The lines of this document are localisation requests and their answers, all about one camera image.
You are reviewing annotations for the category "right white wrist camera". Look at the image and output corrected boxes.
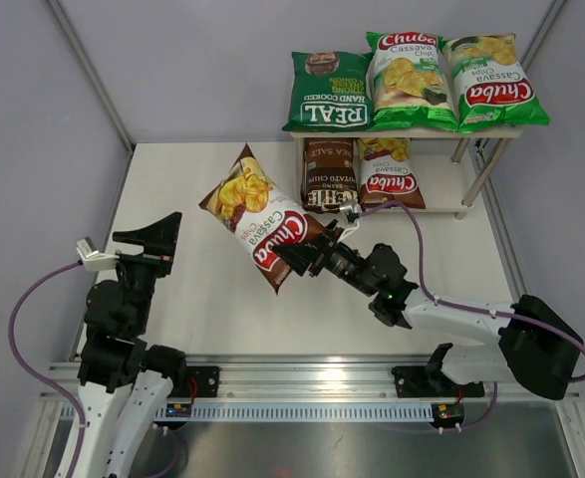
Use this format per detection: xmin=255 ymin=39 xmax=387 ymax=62
xmin=338 ymin=199 xmax=363 ymax=242

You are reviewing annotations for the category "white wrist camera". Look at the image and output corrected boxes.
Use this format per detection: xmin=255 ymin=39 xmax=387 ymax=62
xmin=76 ymin=237 xmax=119 ymax=272
xmin=338 ymin=199 xmax=363 ymax=242

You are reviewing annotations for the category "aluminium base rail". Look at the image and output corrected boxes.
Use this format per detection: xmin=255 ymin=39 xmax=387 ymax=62
xmin=37 ymin=354 xmax=572 ymax=405

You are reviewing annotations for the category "brown Kettle sea salt bag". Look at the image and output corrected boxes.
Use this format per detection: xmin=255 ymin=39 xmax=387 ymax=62
xmin=301 ymin=137 xmax=358 ymax=213

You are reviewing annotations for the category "green REAL chips bag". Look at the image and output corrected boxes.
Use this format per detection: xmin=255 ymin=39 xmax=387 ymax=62
xmin=282 ymin=51 xmax=373 ymax=132

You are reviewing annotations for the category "green Chuba seaweed bag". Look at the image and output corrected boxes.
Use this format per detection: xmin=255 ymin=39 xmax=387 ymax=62
xmin=366 ymin=31 xmax=458 ymax=131

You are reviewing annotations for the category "right black mount plate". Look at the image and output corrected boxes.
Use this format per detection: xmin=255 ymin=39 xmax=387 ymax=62
xmin=391 ymin=365 xmax=485 ymax=398

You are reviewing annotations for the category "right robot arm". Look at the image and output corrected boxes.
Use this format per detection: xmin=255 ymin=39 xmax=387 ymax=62
xmin=273 ymin=224 xmax=584 ymax=400

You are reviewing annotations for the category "white two-tier shelf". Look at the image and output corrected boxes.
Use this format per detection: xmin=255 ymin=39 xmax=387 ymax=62
xmin=277 ymin=125 xmax=521 ymax=219

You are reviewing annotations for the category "black mount plate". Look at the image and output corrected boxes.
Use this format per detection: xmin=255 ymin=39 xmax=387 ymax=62
xmin=169 ymin=365 xmax=220 ymax=399
xmin=391 ymin=365 xmax=485 ymax=398

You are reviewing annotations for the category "left black mount plate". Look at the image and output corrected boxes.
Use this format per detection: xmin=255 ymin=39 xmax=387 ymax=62
xmin=169 ymin=365 xmax=220 ymax=399

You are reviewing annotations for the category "white slotted cable duct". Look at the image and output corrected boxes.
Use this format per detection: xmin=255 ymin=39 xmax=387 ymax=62
xmin=60 ymin=401 xmax=433 ymax=423

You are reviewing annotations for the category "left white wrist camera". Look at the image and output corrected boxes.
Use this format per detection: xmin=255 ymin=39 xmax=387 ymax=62
xmin=76 ymin=237 xmax=119 ymax=272

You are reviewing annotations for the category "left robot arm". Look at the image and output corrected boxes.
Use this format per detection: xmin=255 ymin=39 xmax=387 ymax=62
xmin=56 ymin=212 xmax=188 ymax=477

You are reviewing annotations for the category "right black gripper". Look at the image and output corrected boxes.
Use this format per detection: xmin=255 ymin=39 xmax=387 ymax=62
xmin=273 ymin=219 xmax=379 ymax=297

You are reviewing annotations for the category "brown Chuba cassava bag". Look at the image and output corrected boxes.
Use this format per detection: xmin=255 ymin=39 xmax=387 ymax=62
xmin=357 ymin=137 xmax=426 ymax=209

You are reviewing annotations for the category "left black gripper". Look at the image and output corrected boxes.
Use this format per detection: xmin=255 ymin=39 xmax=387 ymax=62
xmin=113 ymin=212 xmax=182 ymax=332

